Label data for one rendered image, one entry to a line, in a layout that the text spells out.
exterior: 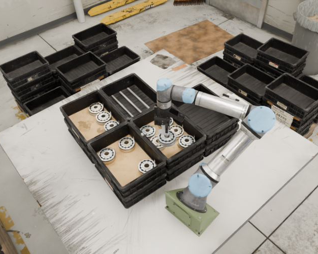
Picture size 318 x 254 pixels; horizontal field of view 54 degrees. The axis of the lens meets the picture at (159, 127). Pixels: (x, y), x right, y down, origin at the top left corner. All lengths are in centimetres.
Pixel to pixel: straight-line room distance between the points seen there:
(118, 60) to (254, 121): 225
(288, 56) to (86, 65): 202
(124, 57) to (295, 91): 175
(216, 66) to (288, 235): 183
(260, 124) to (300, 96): 155
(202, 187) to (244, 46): 240
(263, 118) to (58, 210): 124
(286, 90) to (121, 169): 173
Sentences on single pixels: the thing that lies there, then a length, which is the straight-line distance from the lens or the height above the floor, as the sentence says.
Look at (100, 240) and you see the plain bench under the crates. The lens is 180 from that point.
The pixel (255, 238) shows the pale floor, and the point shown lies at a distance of 260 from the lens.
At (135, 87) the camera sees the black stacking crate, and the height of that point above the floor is 83.
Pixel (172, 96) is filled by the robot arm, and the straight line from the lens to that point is 153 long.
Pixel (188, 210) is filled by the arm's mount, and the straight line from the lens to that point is 164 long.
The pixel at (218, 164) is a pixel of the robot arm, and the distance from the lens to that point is 149.
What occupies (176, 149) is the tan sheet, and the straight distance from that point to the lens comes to 191.
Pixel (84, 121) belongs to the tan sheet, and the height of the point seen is 83.
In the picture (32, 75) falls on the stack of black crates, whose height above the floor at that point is 53.
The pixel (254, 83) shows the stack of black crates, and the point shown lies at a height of 38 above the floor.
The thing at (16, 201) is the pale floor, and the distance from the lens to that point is 297.
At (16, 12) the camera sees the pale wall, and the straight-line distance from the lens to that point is 485.
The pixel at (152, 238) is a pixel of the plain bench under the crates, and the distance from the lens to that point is 176.
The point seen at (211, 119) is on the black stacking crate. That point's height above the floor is 83.
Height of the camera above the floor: 232
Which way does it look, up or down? 47 degrees down
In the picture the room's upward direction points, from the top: 3 degrees counter-clockwise
